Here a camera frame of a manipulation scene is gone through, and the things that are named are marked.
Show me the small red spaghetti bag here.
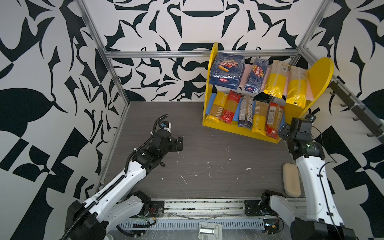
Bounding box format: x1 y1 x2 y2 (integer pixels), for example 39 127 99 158
266 103 284 140

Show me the yellow spaghetti bag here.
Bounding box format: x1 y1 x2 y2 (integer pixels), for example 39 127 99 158
264 60 290 99
206 92 228 123
286 67 308 109
252 101 269 136

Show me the yellow spaghetti bag front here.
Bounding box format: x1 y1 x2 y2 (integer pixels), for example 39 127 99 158
252 101 269 136

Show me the clear white label spaghetti bag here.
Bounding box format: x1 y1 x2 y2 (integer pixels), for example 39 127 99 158
238 96 253 130

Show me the yellow spaghetti bag back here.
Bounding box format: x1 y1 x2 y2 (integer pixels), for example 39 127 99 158
264 60 290 99

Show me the long red spaghetti bag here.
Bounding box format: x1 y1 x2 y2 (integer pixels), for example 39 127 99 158
219 91 242 124

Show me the blue Barilla pasta box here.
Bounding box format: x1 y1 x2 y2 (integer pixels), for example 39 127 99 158
209 52 246 90

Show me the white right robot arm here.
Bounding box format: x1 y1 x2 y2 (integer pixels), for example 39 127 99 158
245 114 357 240

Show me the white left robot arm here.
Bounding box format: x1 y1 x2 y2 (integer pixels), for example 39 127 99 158
61 114 184 240

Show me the yellow pink blue shelf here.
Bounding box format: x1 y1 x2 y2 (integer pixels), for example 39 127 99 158
203 42 335 144

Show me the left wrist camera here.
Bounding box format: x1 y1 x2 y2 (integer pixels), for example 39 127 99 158
158 121 172 133

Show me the black wall hook rail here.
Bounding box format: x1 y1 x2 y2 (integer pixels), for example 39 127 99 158
329 80 384 145

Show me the aluminium cage frame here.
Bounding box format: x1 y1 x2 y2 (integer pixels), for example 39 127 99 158
74 0 384 187

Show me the white cable duct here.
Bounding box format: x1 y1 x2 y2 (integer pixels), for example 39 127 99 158
119 219 265 231

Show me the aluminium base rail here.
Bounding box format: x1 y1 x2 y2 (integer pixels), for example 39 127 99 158
143 197 301 218

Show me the white latch bracket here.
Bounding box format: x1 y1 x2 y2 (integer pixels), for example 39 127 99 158
198 222 223 240

